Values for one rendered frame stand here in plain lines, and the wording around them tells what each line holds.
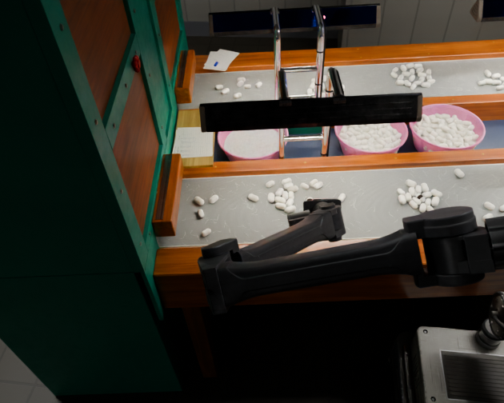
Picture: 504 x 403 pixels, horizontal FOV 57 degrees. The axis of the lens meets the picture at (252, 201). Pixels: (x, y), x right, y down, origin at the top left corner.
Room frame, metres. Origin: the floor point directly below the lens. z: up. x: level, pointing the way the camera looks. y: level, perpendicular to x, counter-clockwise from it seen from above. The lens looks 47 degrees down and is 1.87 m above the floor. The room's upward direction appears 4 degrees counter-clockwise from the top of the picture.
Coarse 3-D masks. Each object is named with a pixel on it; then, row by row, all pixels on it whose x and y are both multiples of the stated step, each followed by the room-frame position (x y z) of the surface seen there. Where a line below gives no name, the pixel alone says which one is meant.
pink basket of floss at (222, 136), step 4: (220, 132) 1.40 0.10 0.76; (224, 132) 1.42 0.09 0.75; (228, 132) 1.43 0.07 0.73; (220, 136) 1.38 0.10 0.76; (224, 136) 1.41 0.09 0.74; (220, 140) 1.36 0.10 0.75; (224, 140) 1.39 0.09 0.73; (220, 144) 1.32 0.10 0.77; (228, 152) 1.27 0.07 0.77; (276, 152) 1.26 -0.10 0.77; (228, 156) 1.29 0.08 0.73; (232, 156) 1.26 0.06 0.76; (236, 156) 1.25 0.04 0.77; (264, 156) 1.24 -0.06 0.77; (268, 156) 1.24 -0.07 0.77; (272, 156) 1.26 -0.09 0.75; (276, 156) 1.28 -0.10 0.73; (232, 160) 1.28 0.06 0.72; (236, 160) 1.26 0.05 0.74; (240, 160) 1.25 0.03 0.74; (244, 160) 1.24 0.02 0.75; (248, 160) 1.24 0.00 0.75
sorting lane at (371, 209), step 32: (192, 192) 1.11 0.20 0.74; (224, 192) 1.10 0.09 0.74; (256, 192) 1.09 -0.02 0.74; (288, 192) 1.08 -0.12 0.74; (320, 192) 1.07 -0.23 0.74; (352, 192) 1.06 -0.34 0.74; (384, 192) 1.05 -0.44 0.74; (448, 192) 1.03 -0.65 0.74; (480, 192) 1.02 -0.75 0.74; (192, 224) 0.97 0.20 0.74; (224, 224) 0.96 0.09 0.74; (256, 224) 0.95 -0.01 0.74; (288, 224) 0.94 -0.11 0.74; (352, 224) 0.92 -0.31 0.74; (384, 224) 0.91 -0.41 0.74; (480, 224) 0.89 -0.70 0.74
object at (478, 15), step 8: (480, 0) 1.61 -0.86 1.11; (488, 0) 1.61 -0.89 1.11; (496, 0) 1.60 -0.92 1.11; (472, 8) 1.64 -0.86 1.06; (480, 8) 1.59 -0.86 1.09; (488, 8) 1.59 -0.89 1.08; (496, 8) 1.59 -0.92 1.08; (480, 16) 1.58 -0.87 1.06; (488, 16) 1.58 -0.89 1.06; (496, 16) 1.57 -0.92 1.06
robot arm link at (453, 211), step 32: (416, 224) 0.42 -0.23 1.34; (448, 224) 0.40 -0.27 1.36; (224, 256) 0.47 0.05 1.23; (288, 256) 0.44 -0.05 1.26; (320, 256) 0.41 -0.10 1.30; (352, 256) 0.40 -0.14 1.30; (384, 256) 0.39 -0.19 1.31; (416, 256) 0.38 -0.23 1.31; (224, 288) 0.40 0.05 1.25; (256, 288) 0.39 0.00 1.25; (288, 288) 0.38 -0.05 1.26
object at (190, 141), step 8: (184, 128) 1.42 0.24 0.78; (192, 128) 1.41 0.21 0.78; (200, 128) 1.41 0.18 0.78; (176, 136) 1.37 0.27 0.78; (184, 136) 1.37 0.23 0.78; (192, 136) 1.37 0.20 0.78; (200, 136) 1.36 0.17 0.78; (208, 136) 1.36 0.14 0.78; (176, 144) 1.33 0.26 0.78; (184, 144) 1.32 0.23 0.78; (192, 144) 1.32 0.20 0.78; (200, 144) 1.32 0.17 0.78; (208, 144) 1.31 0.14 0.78; (176, 152) 1.28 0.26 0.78; (184, 152) 1.28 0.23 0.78; (192, 152) 1.27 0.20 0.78; (200, 152) 1.27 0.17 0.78; (208, 152) 1.27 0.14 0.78
